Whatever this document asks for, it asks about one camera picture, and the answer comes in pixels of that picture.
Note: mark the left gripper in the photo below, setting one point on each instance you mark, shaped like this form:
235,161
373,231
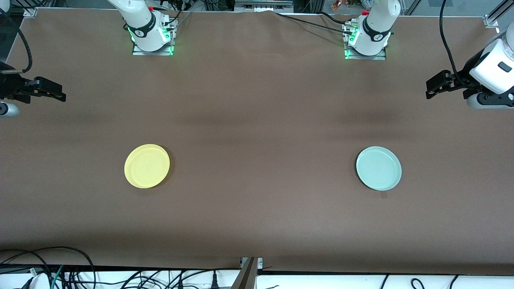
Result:
461,82

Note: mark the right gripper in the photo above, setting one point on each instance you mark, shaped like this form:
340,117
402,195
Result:
9,87

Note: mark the pale green plate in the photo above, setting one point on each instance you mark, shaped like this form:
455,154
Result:
378,168

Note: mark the yellow plate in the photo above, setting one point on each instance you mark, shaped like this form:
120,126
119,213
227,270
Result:
147,166

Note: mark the slanted aluminium profile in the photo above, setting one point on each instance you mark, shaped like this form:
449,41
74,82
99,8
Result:
498,12

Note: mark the orange colourful object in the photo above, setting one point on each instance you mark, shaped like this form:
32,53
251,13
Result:
341,5

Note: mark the brown table cover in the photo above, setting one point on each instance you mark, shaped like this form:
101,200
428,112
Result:
257,100

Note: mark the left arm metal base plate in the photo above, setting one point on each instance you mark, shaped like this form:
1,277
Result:
379,57

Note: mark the small metal corner bracket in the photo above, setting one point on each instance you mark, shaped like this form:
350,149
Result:
30,12

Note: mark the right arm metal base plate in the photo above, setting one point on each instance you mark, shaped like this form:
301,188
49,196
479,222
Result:
160,52

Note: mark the grey metal rail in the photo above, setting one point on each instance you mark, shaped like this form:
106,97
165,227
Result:
263,5

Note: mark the aluminium frame profile with bracket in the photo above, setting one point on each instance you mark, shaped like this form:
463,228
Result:
247,277

